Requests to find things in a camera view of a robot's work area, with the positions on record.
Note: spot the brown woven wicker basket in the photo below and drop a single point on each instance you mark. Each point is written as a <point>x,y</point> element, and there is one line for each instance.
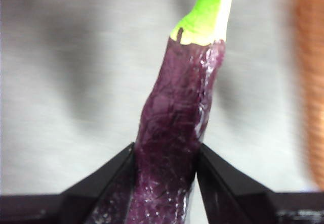
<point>312,82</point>

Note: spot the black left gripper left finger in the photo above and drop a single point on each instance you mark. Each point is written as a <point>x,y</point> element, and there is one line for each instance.
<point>76,208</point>

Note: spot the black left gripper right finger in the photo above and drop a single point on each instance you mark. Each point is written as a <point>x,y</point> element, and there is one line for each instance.
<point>240,203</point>

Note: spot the purple eggplant with green stem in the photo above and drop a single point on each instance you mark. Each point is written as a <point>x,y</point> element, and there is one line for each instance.
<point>172,133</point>

